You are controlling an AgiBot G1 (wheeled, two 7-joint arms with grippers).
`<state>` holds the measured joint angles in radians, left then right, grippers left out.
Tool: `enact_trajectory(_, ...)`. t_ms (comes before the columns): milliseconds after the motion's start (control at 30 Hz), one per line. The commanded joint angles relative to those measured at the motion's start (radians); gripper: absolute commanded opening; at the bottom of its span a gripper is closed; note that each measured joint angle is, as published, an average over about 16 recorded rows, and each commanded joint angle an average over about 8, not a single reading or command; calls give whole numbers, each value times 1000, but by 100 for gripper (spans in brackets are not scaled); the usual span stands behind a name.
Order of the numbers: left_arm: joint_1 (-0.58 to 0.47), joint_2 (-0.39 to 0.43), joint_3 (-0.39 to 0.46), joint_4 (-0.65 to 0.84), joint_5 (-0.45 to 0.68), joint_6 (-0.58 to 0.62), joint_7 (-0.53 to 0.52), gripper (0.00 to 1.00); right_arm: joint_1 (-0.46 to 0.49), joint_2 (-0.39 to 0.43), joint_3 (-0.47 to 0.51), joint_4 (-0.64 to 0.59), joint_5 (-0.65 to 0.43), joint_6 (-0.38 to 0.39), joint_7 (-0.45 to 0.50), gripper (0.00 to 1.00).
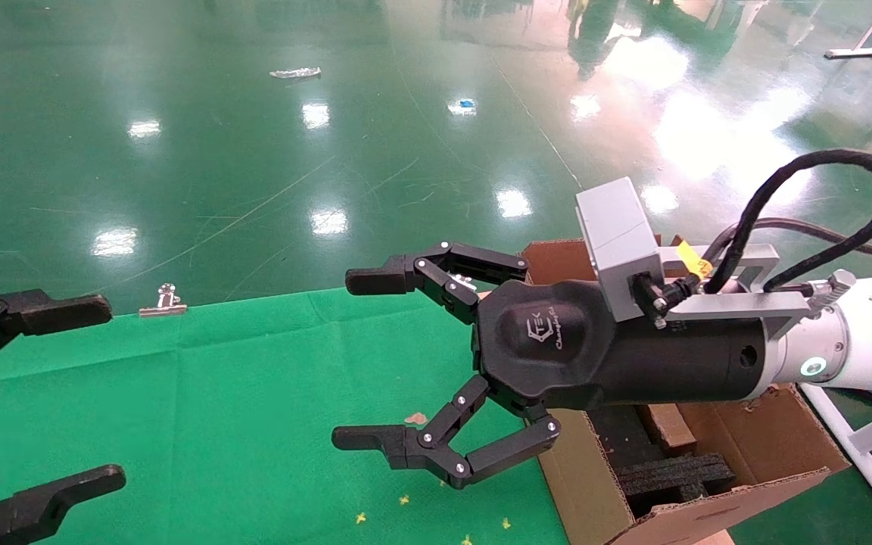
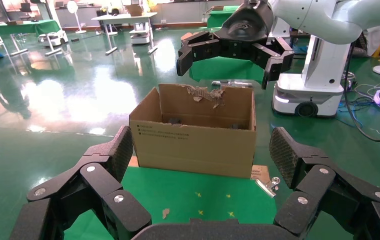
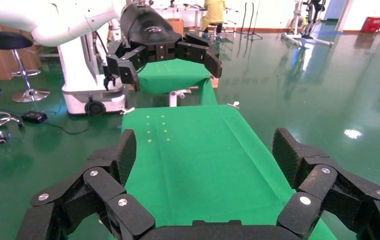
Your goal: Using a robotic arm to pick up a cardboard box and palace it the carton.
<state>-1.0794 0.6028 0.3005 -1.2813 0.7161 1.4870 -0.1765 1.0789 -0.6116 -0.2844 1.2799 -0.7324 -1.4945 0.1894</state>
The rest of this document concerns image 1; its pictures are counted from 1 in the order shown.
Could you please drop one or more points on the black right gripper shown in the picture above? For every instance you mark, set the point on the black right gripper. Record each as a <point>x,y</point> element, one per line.
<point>557,348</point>

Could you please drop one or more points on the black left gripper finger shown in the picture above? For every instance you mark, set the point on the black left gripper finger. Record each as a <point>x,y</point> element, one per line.
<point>42,496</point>
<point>42,312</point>

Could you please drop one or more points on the small brown cardboard box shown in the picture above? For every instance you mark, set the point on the small brown cardboard box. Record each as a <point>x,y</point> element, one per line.
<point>671,428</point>

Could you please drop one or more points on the large open cardboard carton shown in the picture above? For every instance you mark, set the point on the large open cardboard carton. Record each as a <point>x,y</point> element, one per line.
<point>595,484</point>

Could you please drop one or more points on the silver binder clip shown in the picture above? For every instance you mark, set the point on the silver binder clip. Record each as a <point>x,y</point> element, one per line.
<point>461,281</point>
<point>165,303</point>

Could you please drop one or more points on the green table cloth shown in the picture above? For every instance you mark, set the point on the green table cloth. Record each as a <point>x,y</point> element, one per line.
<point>216,409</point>

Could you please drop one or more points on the black foam insert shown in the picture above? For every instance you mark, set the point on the black foam insert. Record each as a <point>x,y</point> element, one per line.
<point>678,481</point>

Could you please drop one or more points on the white floor litter strip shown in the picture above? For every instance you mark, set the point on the white floor litter strip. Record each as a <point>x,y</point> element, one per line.
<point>296,73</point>

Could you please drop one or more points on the white bar on floor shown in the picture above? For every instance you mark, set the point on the white bar on floor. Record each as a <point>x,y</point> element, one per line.
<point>851,53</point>

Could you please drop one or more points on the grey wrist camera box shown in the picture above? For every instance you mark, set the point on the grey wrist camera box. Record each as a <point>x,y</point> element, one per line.
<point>618,235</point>

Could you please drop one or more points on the grey metal camera bracket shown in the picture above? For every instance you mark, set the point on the grey metal camera bracket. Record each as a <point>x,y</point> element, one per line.
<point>739,304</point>

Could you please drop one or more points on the white pipe frame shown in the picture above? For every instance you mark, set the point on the white pipe frame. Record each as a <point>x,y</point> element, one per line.
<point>867,463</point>

